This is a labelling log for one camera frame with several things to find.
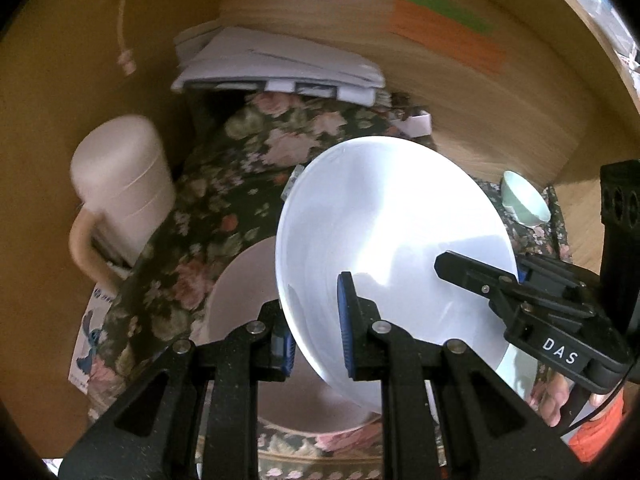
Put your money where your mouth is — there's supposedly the stack of papers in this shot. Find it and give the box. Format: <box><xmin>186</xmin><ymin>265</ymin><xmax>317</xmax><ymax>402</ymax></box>
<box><xmin>171</xmin><ymin>24</ymin><xmax>385</xmax><ymax>107</ymax></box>

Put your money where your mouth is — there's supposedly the mint green bowl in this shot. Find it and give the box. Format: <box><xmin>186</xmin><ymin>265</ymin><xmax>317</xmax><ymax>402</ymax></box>
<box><xmin>500</xmin><ymin>170</ymin><xmax>551</xmax><ymax>228</ymax></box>

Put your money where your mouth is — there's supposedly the floral tablecloth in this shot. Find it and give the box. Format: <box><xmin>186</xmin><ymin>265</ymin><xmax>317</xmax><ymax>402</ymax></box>
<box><xmin>88</xmin><ymin>92</ymin><xmax>572</xmax><ymax>479</ymax></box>

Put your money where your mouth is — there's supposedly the cream mug with handle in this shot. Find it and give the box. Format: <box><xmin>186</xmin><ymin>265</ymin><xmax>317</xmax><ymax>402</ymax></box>
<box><xmin>68</xmin><ymin>114</ymin><xmax>176</xmax><ymax>294</ymax></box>

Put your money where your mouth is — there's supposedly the white cable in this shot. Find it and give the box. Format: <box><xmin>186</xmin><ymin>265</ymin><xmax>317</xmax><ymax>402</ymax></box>
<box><xmin>105</xmin><ymin>0</ymin><xmax>139</xmax><ymax>77</ymax></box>

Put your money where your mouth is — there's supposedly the white-blue bowl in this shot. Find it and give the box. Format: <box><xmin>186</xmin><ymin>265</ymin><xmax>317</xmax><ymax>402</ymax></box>
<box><xmin>276</xmin><ymin>136</ymin><xmax>528</xmax><ymax>412</ymax></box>

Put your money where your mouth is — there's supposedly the orange sleeve forearm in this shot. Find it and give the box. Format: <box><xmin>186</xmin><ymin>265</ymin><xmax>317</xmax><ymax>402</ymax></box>
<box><xmin>568</xmin><ymin>393</ymin><xmax>624</xmax><ymax>463</ymax></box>

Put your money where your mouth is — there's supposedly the large pink bowl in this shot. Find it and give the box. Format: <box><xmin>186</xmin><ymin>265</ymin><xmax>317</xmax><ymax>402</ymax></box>
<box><xmin>200</xmin><ymin>237</ymin><xmax>376</xmax><ymax>434</ymax></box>

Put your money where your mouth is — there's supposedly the green sticky note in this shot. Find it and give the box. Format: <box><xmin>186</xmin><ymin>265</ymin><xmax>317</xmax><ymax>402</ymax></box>
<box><xmin>408</xmin><ymin>0</ymin><xmax>494</xmax><ymax>35</ymax></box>

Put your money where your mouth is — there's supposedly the orange sticky note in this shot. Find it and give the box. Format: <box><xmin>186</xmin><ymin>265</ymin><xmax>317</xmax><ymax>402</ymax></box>
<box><xmin>390</xmin><ymin>0</ymin><xmax>506</xmax><ymax>74</ymax></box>

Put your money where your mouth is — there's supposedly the person's right hand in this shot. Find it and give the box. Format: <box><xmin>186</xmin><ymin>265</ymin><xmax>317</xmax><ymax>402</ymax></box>
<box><xmin>541</xmin><ymin>372</ymin><xmax>626</xmax><ymax>428</ymax></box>

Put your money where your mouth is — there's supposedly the Stitch cartoon card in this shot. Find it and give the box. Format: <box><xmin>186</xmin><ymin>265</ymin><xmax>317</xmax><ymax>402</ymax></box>
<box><xmin>67</xmin><ymin>284</ymin><xmax>115</xmax><ymax>394</ymax></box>

